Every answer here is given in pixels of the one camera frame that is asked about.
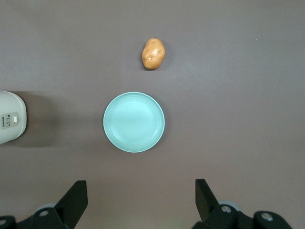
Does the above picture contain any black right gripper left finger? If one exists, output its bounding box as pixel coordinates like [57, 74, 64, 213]
[16, 180, 88, 229]

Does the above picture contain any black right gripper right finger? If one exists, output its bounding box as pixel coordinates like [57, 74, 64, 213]
[194, 178, 253, 229]

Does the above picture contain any beige rice cooker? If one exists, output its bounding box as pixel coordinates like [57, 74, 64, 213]
[0, 90, 27, 146]

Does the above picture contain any light green round plate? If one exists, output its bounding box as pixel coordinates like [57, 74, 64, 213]
[103, 92, 165, 153]

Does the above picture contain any brown potato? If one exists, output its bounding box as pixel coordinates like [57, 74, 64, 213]
[142, 37, 166, 71]

